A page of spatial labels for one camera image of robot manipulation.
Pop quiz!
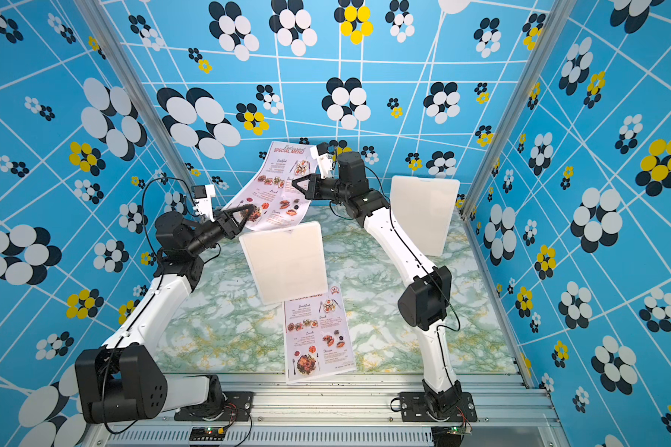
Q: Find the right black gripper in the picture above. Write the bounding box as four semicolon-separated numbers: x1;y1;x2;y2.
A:
294;175;354;207

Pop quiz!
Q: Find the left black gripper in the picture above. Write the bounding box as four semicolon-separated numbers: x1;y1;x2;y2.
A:
187;204;253;260

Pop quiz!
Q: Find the restaurant menu sheet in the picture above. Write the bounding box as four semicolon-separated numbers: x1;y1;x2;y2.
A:
226;142;317;231
283;284;356;385

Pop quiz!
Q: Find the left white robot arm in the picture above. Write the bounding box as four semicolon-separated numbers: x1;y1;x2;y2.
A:
75;205;257;426

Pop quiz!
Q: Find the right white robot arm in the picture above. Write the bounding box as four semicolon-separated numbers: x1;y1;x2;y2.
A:
292;145;462;421

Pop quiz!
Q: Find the left white narrow rack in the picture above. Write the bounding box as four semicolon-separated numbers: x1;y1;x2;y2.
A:
240;222;328;305

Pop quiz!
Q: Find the white narrow rack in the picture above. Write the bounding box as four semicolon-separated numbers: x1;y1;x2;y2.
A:
240;222;328;305
390;176;460;257

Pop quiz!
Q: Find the right white narrow rack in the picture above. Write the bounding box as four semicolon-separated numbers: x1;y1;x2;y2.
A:
390;176;460;257

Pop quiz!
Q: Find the left small circuit board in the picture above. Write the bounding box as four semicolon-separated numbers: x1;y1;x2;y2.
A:
189;427;229;443

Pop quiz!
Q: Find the small circuit board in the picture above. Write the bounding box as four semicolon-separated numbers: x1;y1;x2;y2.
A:
431;427;471;447
189;427;229;443

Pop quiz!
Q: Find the right small circuit board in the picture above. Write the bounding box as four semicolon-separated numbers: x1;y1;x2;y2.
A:
431;427;471;447

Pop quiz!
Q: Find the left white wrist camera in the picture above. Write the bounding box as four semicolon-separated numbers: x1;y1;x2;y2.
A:
192;184;216;222

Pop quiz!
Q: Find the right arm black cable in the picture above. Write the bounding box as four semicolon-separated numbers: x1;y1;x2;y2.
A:
329;164;462;392

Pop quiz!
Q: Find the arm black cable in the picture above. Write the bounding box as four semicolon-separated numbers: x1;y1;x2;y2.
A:
100;175;202;436
329;164;462;392

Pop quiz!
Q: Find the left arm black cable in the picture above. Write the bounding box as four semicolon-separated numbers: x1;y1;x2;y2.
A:
100;175;202;436

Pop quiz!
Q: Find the left aluminium corner post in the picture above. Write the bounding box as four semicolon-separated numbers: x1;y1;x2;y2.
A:
76;1;195;193

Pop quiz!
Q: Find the aluminium corner post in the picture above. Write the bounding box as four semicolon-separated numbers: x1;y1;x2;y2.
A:
76;1;195;193
462;0;576;219

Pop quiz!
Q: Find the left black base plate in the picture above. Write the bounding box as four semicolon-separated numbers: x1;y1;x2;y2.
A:
174;391;255;423

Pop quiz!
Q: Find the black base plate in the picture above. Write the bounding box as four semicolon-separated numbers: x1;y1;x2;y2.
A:
174;391;255;423
396;392;478;424

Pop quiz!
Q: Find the aluminium front rail frame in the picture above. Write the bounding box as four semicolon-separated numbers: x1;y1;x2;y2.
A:
83;374;569;446

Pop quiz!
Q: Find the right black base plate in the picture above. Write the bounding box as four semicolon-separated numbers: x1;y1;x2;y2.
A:
396;392;478;424

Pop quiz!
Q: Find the right aluminium corner post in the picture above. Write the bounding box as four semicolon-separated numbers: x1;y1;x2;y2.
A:
462;0;576;219

